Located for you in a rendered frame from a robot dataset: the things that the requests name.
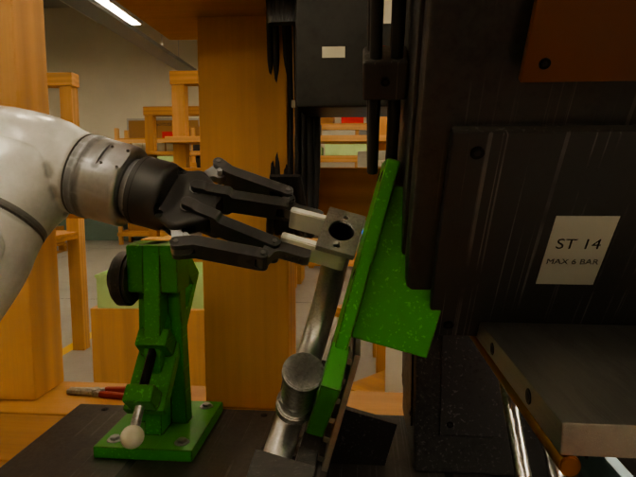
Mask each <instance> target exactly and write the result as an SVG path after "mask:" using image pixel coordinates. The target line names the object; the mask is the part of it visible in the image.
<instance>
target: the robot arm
mask: <svg viewBox="0 0 636 477"><path fill-rule="evenodd" d="M214 182H216V183H218V184H215V183H214ZM231 213H238V214H243V215H250V216H256V217H261V218H268V219H274V220H281V221H288V222H289V227H290V228H291V229H295V230H298V231H302V232H306V233H310V234H313V235H317V236H319V235H320V232H321V230H322V227H323V224H324V221H325V218H326V216H327V215H324V212H323V211H322V210H320V209H316V208H312V207H308V206H305V205H302V204H298V203H296V202H295V197H294V196H293V188H292V187H291V186H289V185H284V184H281V183H279V182H277V181H274V180H271V179H268V178H265V177H262V176H259V175H257V174H254V173H252V172H249V171H246V170H243V169H240V168H236V167H233V166H232V165H230V164H229V163H227V162H226V161H225V160H223V159H222V158H220V157H217V158H215V159H214V160H213V166H212V167H211V168H209V169H207V170H206V171H199V170H195V171H187V170H184V169H182V168H181V167H179V166H178V165H177V164H175V163H172V162H169V161H166V160H162V159H158V158H154V157H151V156H148V155H147V154H146V152H145V151H144V150H143V149H142V148H140V147H138V146H135V145H131V144H127V143H124V142H120V141H116V140H114V139H110V138H108V137H105V136H102V135H95V134H92V133H90V132H87V131H85V130H83V129H81V128H80V127H78V126H77V125H75V124H74V123H71V122H69V121H66V120H64V119H61V118H58V117H55V116H53V115H47V114H43V113H39V112H35V111H31V110H27V109H22V108H16V107H9V106H2V105H0V321H1V320H2V318H3V317H4V316H5V314H6V313H7V311H8V310H9V308H10V306H11V305H12V303H13V302H14V300H15V298H16V297H17V295H18V294H19V292H20V290H21V289H22V288H23V286H24V284H25V282H26V281H27V278H28V276H29V274H30V272H31V270H32V267H33V264H34V261H35V259H36V256H37V255H38V253H39V251H40V249H41V247H42V245H43V243H44V241H45V240H46V238H47V237H48V236H49V235H50V233H51V232H52V231H53V230H54V229H55V228H56V227H57V226H58V225H59V224H60V223H61V222H62V221H63V220H64V219H66V218H67V217H68V215H69V214H73V215H76V216H78V217H81V218H87V219H91V220H95V221H101V222H104V223H108V224H111V225H114V226H124V225H126V224H128V223H132V224H135V225H139V226H143V227H146V228H149V229H152V230H157V231H158V230H164V231H165V232H166V233H167V234H168V235H170V236H171V239H170V240H169V245H170V251H171V255H172V258H173V259H176V260H181V259H191V258H197V259H202V260H207V261H212V262H217V263H221V264H227V265H232V266H237V267H241V268H246V269H252V270H257V271H266V270H267V269H268V265H269V264H270V263H276V262H277V261H278V259H279V258H280V259H284V260H287V261H290V262H293V263H297V264H300V265H308V264H309V262H312V263H316V264H319V265H323V266H326V267H329V268H332V269H335V270H339V271H342V270H343V269H344V266H345V261H346V258H344V257H340V256H335V255H332V254H328V253H325V252H321V251H318V250H315V245H316V242H317V241H315V240H311V239H308V238H302V237H299V236H296V235H293V234H289V233H286V232H283V233H282V235H281V238H278V237H276V236H274V235H271V234H269V233H266V232H264V231H261V230H259V229H256V228H255V227H252V226H250V225H247V224H245V223H243V222H240V221H236V220H234V219H231V218H229V217H226V216H224V215H229V214H231ZM223 214H224V215H223ZM197 232H200V233H203V234H205V235H208V236H209V237H211V238H208V237H203V236H193V235H189V234H193V233H197ZM217 238H221V239H225V240H221V239H217Z"/></svg>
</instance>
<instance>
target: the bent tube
mask: <svg viewBox="0 0 636 477"><path fill-rule="evenodd" d="M365 218H366V216H362V215H359V214H355V213H352V212H348V211H344V210H342V209H338V208H334V207H330V208H329V209H328V211H327V216H326V218H325V221H324V224H323V227H322V230H321V232H320V235H319V238H318V240H317V242H316V245H315V250H318V251H321V252H325V253H328V254H332V255H335V256H340V257H344V258H346V261H345V264H344V269H343V270H342V271H339V270H335V269H332V268H329V267H326V266H323V265H321V266H320V272H319V275H318V280H317V284H316V288H315V292H314V295H313V299H312V303H311V306H310V310H309V316H308V320H307V322H306V325H305V329H304V332H303V335H302V338H301V342H300V345H299V347H298V350H297V353H300V352H305V353H309V354H311V355H313V356H315V357H316V358H318V359H319V360H320V362H321V361H322V359H323V356H324V352H325V349H326V345H327V340H328V336H329V333H330V330H331V327H332V323H333V320H334V316H335V313H336V309H337V306H338V303H339V299H340V295H341V292H342V288H343V284H344V281H345V275H346V271H347V267H348V263H349V259H351V260H353V259H354V256H355V254H356V251H357V247H358V244H359V240H360V237H361V234H362V229H363V226H364V222H365ZM345 219H347V220H345ZM335 247H337V248H335ZM302 425H303V424H300V425H290V424H287V423H285V422H284V421H282V420H281V419H280V418H279V416H278V415H277V414H275V417H274V422H273V425H272V427H271V430H270V432H269V435H268V438H267V441H266V444H265V447H264V450H263V451H266V452H269V453H272V454H276V455H279V456H282V457H286V458H289V459H292V457H293V453H294V450H295V447H296V444H297V440H298V437H299V434H300V431H301V428H302Z"/></svg>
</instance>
